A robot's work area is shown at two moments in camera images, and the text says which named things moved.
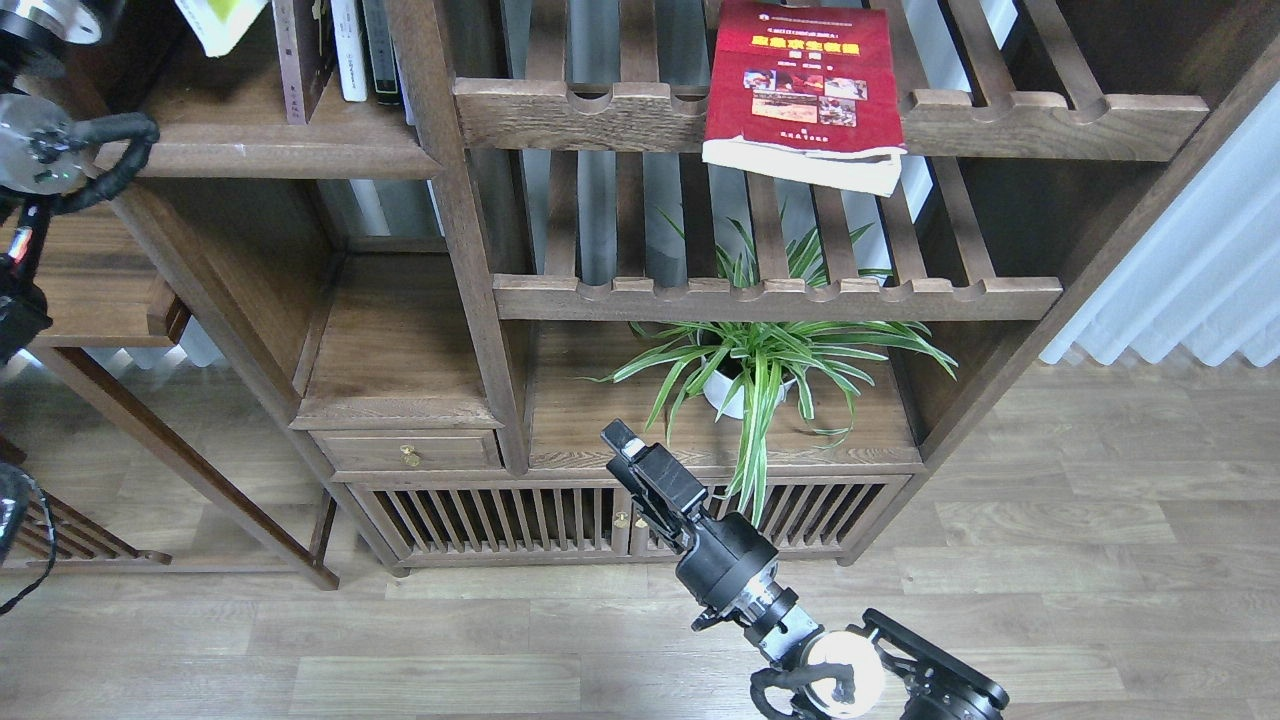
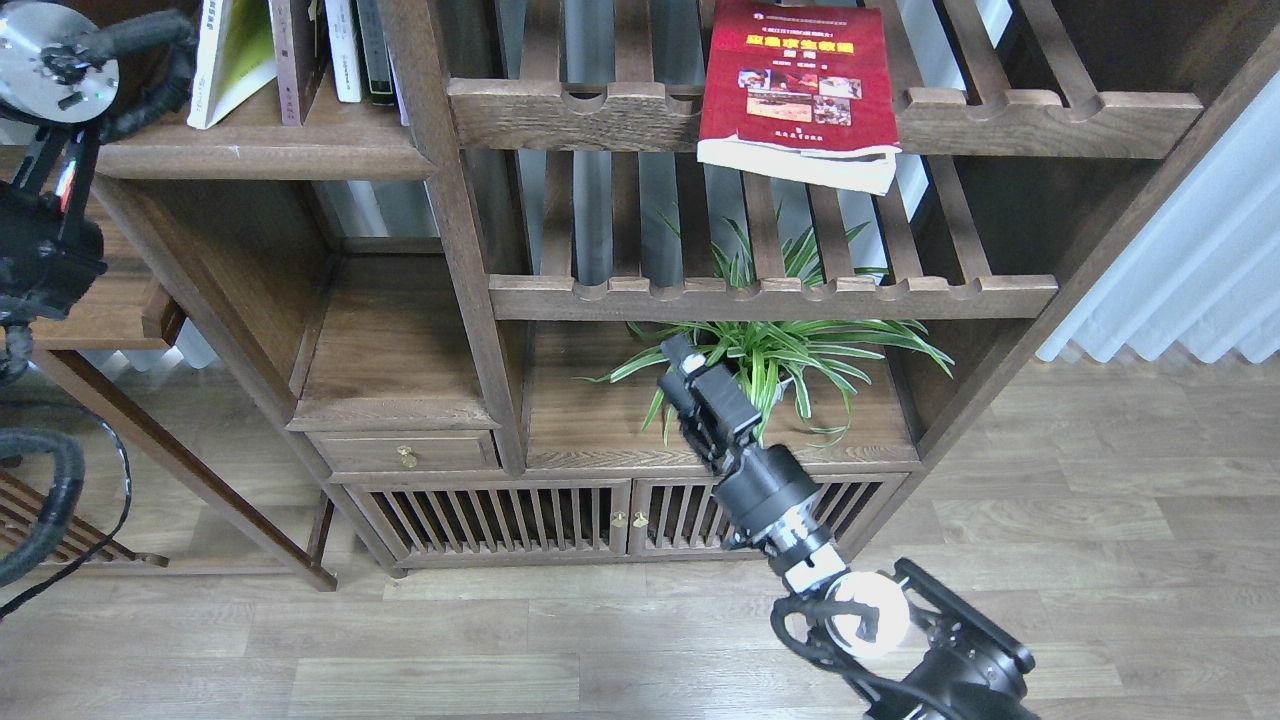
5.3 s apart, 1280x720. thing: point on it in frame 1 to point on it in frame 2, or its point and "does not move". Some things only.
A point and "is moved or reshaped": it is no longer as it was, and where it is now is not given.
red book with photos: (805, 92) does not move
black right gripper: (728, 555) to (766, 494)
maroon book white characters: (305, 45) does not move
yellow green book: (220, 25) is moved or reshaped
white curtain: (1206, 277) does not move
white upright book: (347, 25) does not move
